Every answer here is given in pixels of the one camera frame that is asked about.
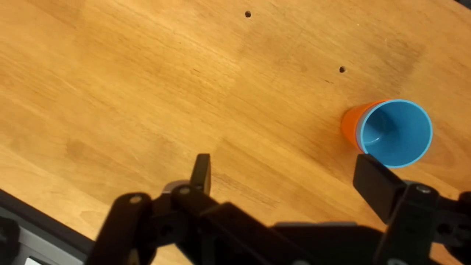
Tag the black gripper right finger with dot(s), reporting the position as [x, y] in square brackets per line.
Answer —
[421, 221]

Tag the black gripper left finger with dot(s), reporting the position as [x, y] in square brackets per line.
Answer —
[185, 225]

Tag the blue plastic cup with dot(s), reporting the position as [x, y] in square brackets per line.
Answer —
[396, 133]

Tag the orange plastic cup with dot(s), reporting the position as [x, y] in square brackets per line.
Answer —
[352, 125]

